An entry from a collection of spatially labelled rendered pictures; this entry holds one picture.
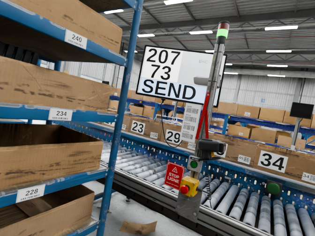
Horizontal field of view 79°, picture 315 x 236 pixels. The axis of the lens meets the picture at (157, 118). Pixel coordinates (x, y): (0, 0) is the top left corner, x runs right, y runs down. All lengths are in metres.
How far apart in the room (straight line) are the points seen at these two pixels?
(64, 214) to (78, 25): 0.58
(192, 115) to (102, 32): 0.58
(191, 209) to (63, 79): 0.83
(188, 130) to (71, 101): 0.60
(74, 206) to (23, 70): 0.45
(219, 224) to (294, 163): 0.72
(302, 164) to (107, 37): 1.36
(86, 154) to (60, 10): 0.42
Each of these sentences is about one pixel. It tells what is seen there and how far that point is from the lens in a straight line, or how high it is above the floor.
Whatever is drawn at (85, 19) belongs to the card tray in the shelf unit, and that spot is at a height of 1.40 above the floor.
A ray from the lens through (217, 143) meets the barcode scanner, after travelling 0.89.
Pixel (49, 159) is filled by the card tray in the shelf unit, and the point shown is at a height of 1.00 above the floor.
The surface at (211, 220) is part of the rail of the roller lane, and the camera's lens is 1.06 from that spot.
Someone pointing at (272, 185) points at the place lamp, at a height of 0.83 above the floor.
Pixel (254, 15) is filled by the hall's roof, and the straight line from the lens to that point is 14.73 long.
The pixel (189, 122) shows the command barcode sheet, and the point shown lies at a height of 1.14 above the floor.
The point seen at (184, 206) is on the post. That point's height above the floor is 0.72.
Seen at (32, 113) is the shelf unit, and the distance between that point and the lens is 0.52.
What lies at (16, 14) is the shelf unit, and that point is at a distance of 0.52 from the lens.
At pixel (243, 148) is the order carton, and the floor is 1.01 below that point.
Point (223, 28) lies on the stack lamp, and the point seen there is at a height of 1.62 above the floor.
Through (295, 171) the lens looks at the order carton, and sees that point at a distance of 1.56.
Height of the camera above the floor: 1.19
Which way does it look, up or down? 3 degrees down
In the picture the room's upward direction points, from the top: 10 degrees clockwise
